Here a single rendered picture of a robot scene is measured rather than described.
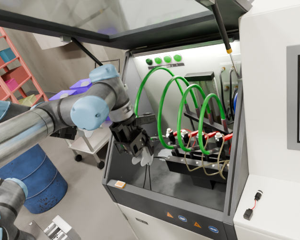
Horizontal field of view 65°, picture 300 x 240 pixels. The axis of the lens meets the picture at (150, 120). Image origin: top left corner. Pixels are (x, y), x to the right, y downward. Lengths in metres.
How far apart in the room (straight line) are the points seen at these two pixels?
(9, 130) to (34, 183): 2.33
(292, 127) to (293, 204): 0.25
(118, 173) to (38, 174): 1.60
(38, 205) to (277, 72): 2.70
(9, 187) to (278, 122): 1.04
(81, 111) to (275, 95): 0.63
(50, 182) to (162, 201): 2.01
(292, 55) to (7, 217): 1.10
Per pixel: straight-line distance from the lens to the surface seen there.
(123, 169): 1.36
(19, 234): 1.10
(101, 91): 0.57
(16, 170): 2.76
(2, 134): 0.52
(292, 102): 0.88
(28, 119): 0.56
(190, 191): 1.23
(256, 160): 1.00
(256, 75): 0.88
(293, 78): 0.86
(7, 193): 1.11
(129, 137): 0.70
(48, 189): 2.94
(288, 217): 0.93
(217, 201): 1.16
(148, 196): 1.12
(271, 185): 1.00
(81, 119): 0.55
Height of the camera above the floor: 1.74
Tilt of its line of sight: 29 degrees down
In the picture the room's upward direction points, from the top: 22 degrees counter-clockwise
